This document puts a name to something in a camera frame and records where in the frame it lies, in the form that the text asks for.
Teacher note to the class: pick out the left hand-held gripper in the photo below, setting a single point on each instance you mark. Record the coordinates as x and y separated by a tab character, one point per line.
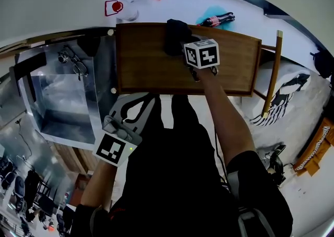
112	149

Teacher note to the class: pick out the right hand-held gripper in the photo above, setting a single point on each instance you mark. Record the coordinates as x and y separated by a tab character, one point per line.
202	54

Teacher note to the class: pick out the dark blue cloth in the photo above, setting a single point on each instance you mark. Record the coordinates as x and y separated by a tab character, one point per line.
176	35

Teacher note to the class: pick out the wooden shelf rack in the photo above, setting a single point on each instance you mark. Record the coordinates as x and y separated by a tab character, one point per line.
146	61

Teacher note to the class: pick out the person's left forearm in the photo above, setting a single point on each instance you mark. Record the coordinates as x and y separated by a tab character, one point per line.
97	186

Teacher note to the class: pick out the person's right forearm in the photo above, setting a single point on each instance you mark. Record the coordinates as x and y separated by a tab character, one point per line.
227	121

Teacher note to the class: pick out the clear plastic storage box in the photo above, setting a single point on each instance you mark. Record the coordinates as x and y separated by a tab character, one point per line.
68	105

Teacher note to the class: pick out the dark cola bottle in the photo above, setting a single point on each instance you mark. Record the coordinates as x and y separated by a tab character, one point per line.
216	19

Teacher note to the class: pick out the teal plastic bag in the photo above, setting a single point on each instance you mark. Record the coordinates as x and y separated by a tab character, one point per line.
208	12

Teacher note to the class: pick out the black-rimmed eyeglasses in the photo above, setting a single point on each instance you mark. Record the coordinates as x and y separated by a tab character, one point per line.
77	63

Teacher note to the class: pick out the slatted wooden board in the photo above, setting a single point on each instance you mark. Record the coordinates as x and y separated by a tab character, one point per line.
75	157

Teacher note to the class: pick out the person's black clothed body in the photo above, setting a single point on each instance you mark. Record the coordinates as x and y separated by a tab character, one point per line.
177	178

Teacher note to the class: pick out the white bottle red cap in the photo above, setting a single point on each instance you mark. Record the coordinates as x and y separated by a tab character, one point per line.
125	11

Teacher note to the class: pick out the white bean bag seat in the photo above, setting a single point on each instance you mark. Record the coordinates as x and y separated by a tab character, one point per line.
289	74

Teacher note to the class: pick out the black white striped bag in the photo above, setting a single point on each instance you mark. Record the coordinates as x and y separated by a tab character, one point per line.
279	108

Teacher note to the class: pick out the black angled stand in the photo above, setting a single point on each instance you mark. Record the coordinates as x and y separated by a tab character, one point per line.
28	63

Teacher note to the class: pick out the large cardboard sheet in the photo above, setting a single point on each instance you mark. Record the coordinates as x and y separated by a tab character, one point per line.
39	40

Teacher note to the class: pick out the black backpack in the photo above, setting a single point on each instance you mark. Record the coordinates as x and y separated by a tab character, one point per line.
324	63

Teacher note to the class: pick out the black metal rack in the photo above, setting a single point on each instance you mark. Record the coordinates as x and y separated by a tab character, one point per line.
47	202

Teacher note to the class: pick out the black grey sneaker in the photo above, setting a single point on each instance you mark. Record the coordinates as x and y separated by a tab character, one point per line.
278	165

